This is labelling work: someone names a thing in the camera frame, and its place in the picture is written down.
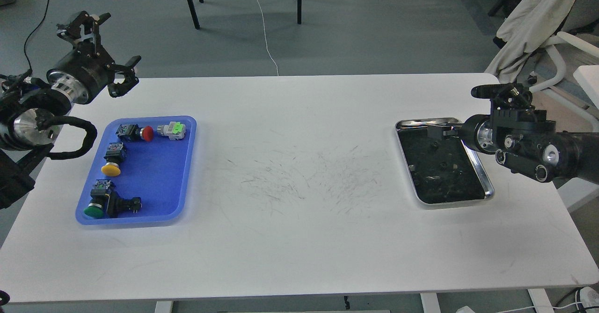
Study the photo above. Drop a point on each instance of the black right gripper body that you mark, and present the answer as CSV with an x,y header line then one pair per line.
x,y
476,134

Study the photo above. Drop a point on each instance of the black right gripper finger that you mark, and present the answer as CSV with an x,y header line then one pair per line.
x,y
444,131

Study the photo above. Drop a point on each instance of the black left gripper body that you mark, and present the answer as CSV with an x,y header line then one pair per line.
x,y
86,75

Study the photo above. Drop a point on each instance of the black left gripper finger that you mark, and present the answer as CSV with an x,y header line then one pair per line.
x,y
130,78
83,33

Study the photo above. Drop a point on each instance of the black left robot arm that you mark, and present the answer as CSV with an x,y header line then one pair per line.
x,y
32,109

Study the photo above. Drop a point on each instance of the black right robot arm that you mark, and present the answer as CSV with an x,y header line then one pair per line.
x,y
526,142

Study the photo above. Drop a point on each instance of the silver metal tray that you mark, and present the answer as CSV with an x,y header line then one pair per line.
x,y
464,183

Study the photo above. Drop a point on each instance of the blue plastic tray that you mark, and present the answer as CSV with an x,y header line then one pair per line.
x,y
156,171

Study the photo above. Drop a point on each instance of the white chair with cloth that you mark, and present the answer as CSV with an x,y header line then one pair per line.
x,y
526,29

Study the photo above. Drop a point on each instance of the red push button switch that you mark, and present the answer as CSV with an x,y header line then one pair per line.
x,y
134,133

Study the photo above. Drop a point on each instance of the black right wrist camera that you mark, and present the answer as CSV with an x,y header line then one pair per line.
x,y
504,96

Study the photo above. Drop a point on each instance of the yellow push button switch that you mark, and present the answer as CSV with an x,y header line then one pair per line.
x,y
115,155

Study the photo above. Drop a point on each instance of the green grey switch part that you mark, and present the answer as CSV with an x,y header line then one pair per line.
x,y
174,130

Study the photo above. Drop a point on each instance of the green push button switch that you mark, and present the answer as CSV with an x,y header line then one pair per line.
x,y
100,195

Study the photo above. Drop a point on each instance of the black switch contact block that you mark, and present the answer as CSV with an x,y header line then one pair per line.
x,y
117,204

